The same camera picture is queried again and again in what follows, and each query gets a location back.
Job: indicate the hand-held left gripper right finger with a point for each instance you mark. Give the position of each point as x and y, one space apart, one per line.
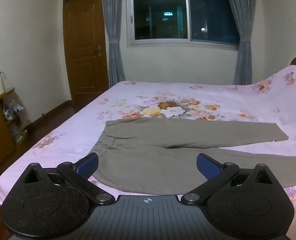
207 166

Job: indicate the brown wooden door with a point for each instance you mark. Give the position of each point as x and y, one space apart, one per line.
85 50

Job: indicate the sliding glass window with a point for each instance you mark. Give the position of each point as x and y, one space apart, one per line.
183 15

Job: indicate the grey curtain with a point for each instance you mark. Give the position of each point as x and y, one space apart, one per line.
243 35
113 35

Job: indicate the stack of books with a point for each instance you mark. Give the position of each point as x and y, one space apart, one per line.
19 133

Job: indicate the pink floral bed sheet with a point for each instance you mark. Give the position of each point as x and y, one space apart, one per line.
193 97

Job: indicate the crumpled plastic bag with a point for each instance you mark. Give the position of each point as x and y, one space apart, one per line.
11 108

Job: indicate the grey pants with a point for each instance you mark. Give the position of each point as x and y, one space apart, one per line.
163 155

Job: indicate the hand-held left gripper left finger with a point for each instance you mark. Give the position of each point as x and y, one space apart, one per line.
88 164

